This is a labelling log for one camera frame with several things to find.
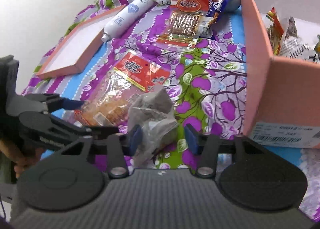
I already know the pink box lid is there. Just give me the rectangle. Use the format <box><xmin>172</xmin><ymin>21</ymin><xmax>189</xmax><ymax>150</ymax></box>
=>
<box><xmin>36</xmin><ymin>5</ymin><xmax>125</xmax><ymax>79</ymax></box>

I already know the grey clear plastic bag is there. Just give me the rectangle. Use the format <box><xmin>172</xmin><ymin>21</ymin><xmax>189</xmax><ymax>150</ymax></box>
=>
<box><xmin>127</xmin><ymin>86</ymin><xmax>178</xmax><ymax>168</ymax></box>

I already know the red label dried tofu pack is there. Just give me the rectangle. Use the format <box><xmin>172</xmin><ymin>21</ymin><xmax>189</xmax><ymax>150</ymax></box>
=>
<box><xmin>74</xmin><ymin>50</ymin><xmax>170</xmax><ymax>126</ymax></box>

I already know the white shrimp snack packet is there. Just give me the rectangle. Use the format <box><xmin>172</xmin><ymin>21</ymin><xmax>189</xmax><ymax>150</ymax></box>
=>
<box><xmin>278</xmin><ymin>16</ymin><xmax>319</xmax><ymax>64</ymax></box>

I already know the green orange snack bag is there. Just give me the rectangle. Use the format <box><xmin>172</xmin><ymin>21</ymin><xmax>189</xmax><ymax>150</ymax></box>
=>
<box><xmin>266</xmin><ymin>7</ymin><xmax>284</xmax><ymax>55</ymax></box>

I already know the floral purple bedspread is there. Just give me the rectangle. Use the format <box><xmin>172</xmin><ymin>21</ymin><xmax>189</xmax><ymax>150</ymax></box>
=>
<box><xmin>23</xmin><ymin>0</ymin><xmax>319</xmax><ymax>221</ymax></box>

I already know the white spray bottle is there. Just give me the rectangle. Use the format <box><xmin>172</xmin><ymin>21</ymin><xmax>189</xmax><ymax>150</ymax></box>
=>
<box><xmin>101</xmin><ymin>0</ymin><xmax>153</xmax><ymax>42</ymax></box>

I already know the person's left hand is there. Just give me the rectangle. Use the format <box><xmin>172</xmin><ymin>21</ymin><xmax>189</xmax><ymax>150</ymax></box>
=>
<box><xmin>1</xmin><ymin>140</ymin><xmax>46</xmax><ymax>179</ymax></box>

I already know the orange label meat snack pack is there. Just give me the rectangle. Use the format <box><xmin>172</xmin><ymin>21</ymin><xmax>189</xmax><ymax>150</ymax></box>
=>
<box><xmin>157</xmin><ymin>0</ymin><xmax>210</xmax><ymax>49</ymax></box>

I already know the pink cardboard box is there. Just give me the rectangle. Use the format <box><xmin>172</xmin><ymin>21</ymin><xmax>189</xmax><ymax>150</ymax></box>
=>
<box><xmin>241</xmin><ymin>0</ymin><xmax>319</xmax><ymax>148</ymax></box>

